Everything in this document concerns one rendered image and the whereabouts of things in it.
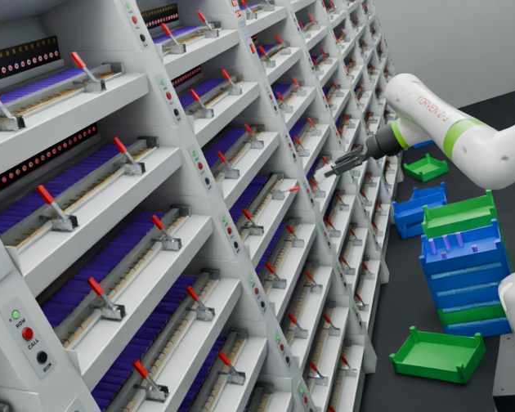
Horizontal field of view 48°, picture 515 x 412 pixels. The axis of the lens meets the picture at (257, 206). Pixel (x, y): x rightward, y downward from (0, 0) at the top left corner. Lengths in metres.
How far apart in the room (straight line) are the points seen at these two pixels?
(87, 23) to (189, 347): 0.77
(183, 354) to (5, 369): 0.47
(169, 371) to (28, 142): 0.54
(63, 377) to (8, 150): 0.36
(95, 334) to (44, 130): 0.37
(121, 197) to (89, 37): 0.44
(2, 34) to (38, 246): 0.55
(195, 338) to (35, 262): 0.48
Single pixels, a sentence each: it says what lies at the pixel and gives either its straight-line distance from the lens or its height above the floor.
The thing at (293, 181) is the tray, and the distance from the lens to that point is 2.10.
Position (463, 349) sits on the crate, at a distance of 2.49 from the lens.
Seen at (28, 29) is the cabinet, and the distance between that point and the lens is 1.47.
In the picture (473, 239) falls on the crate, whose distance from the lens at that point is 2.53.
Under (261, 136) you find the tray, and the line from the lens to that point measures 2.04.
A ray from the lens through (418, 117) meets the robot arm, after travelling 1.59.
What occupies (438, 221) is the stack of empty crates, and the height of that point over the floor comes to 0.32.
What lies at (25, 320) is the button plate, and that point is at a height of 1.21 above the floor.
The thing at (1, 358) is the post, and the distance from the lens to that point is 0.91.
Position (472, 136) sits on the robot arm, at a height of 1.05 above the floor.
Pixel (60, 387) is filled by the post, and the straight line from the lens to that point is 0.97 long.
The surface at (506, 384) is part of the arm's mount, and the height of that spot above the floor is 0.38.
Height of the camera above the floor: 1.48
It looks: 17 degrees down
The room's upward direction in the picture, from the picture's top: 23 degrees counter-clockwise
